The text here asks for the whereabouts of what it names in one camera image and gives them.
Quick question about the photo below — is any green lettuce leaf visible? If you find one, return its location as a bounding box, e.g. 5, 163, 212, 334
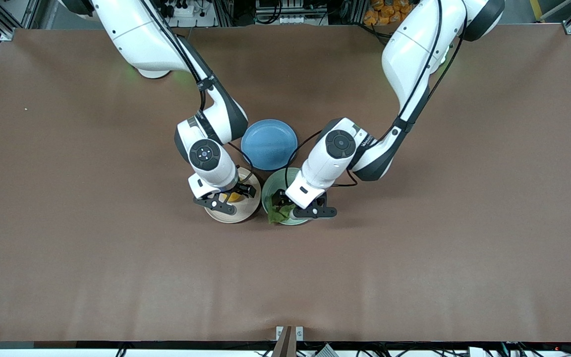
267, 200, 297, 225

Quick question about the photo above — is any light green plate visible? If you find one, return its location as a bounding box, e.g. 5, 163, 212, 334
261, 168, 322, 227

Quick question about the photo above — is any beige plate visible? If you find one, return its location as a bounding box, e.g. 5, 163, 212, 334
203, 167, 262, 224

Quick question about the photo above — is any blue plate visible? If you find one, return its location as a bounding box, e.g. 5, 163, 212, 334
240, 119, 298, 171

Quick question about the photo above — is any white power strip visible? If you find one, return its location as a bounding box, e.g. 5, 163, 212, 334
159, 0, 217, 28

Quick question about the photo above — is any grey electronics rack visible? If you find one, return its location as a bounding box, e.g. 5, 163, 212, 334
255, 0, 329, 26

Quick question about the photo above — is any bag of oranges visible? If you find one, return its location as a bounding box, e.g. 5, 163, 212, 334
363, 0, 422, 27

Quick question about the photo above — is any metal table edge bracket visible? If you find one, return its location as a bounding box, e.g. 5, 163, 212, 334
272, 325, 304, 357

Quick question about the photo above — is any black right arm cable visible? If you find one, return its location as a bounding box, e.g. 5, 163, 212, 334
138, 0, 255, 185

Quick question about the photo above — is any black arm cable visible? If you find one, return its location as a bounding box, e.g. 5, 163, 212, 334
285, 0, 465, 190
138, 0, 255, 185

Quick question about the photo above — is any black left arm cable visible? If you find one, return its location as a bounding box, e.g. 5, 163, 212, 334
285, 0, 465, 190

